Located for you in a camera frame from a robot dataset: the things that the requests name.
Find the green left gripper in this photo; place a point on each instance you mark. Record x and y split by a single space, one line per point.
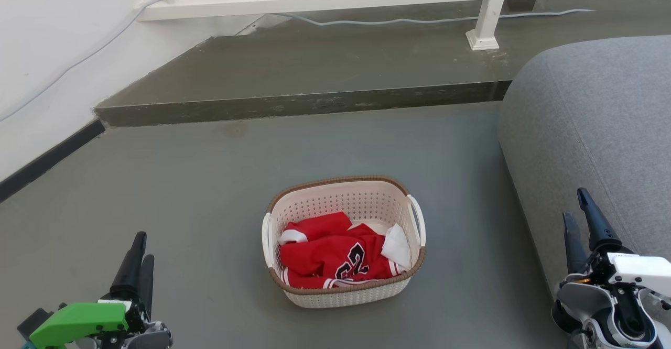
78 320

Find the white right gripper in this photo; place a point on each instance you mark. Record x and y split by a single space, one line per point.
642 273

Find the white perforated plastic laundry basket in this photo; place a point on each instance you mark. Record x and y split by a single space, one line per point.
341 199

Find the grey fabric sofa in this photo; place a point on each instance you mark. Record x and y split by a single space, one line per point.
587 129

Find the red basketball jersey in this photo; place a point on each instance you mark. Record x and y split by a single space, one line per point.
325 257

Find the white cloth garment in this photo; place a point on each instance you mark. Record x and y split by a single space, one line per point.
397 247

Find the raised concrete floor step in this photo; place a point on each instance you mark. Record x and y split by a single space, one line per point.
314 71

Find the black wall baseboard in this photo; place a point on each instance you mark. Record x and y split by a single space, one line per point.
47 160

